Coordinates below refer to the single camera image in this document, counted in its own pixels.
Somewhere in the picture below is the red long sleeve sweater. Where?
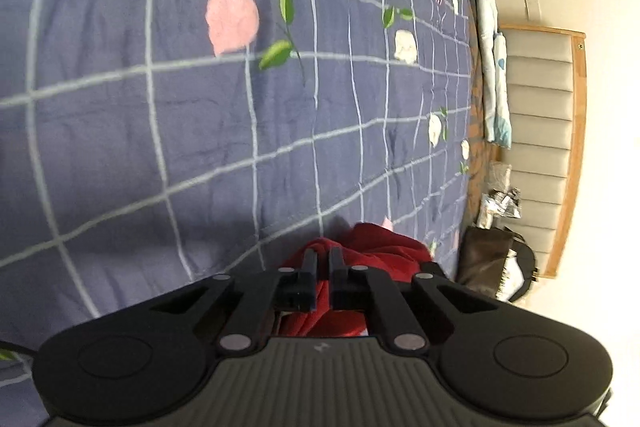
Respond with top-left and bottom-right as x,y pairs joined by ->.
280,220 -> 432,338

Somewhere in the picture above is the brown leather handbag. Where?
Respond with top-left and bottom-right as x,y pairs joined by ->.
456,227 -> 514,297

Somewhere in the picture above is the white printed tote bag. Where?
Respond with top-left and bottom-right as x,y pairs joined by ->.
496,249 -> 525,301

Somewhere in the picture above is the crumpled patterned bag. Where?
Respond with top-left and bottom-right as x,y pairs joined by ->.
475,187 -> 522,229

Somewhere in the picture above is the black backpack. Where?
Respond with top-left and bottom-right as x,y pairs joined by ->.
508,229 -> 539,303

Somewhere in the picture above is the tissue box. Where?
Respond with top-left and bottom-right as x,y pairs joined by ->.
487,161 -> 512,193

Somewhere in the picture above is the brown patterned bed sheet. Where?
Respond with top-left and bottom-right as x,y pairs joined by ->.
462,0 -> 497,228

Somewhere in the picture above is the light blue folded blanket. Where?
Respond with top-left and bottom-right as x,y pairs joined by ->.
494,32 -> 512,150

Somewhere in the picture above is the blue floral checked quilt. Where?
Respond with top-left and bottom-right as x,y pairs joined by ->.
0,0 -> 474,427

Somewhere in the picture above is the white flat pillow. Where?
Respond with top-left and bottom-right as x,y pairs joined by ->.
475,0 -> 498,143

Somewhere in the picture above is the wooden bed frame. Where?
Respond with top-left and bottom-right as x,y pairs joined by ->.
499,24 -> 587,281

